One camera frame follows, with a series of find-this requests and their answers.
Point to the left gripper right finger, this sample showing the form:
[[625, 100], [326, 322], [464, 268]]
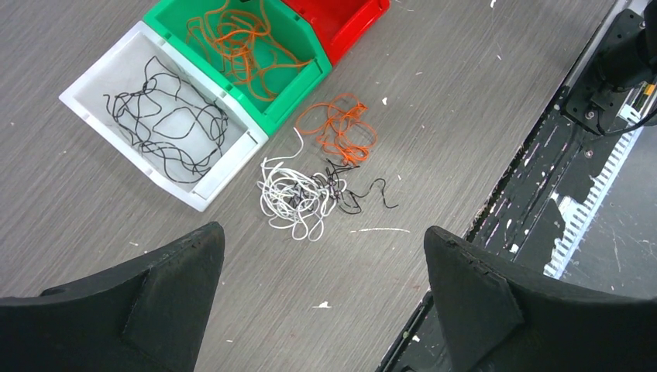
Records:
[[496, 315]]

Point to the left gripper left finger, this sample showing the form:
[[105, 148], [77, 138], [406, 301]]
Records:
[[147, 314]]

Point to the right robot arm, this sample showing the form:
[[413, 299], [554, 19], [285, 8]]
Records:
[[625, 58]]

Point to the white plastic bin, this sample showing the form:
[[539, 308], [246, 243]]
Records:
[[166, 117]]

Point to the green plastic bin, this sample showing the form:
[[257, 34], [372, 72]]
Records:
[[261, 52]]

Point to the red plastic bin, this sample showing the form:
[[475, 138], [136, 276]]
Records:
[[339, 24]]

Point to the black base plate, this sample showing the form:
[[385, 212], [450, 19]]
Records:
[[541, 209]]

